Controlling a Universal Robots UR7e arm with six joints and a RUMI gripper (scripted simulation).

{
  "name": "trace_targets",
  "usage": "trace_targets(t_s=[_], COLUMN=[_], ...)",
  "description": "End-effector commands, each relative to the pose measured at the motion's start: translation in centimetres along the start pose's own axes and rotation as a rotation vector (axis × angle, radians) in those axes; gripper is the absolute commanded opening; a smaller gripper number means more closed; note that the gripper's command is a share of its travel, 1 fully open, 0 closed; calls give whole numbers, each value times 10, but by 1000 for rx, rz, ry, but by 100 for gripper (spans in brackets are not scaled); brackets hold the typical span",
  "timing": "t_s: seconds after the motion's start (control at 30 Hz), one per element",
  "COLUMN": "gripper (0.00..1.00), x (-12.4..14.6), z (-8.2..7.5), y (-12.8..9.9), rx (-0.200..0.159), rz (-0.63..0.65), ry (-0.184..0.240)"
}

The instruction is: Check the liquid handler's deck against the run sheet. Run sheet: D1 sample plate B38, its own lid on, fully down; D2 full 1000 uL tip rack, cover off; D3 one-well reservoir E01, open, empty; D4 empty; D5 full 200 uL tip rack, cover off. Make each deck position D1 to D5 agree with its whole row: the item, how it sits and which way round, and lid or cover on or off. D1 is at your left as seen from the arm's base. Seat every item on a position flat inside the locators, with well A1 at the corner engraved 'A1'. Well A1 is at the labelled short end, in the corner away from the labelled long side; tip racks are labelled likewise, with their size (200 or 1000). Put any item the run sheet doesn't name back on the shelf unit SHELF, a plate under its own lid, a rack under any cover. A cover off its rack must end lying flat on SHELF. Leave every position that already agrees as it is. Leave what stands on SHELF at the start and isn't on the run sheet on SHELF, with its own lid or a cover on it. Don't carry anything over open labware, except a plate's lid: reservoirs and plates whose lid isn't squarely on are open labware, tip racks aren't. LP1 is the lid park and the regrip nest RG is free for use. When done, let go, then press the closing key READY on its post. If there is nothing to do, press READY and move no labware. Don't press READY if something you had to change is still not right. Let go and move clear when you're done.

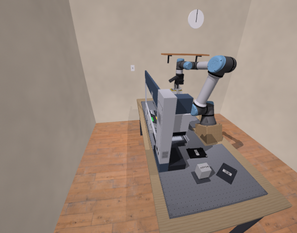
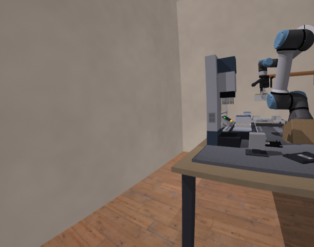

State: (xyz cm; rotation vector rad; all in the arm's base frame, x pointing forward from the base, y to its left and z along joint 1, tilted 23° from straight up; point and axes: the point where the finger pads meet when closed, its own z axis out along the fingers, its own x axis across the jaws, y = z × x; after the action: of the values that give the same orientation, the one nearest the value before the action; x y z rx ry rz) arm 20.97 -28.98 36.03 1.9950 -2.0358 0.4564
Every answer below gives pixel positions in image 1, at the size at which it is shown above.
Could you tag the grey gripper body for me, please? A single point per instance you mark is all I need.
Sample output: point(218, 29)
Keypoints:
point(180, 80)

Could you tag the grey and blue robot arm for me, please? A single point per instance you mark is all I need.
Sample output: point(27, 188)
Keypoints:
point(217, 66)

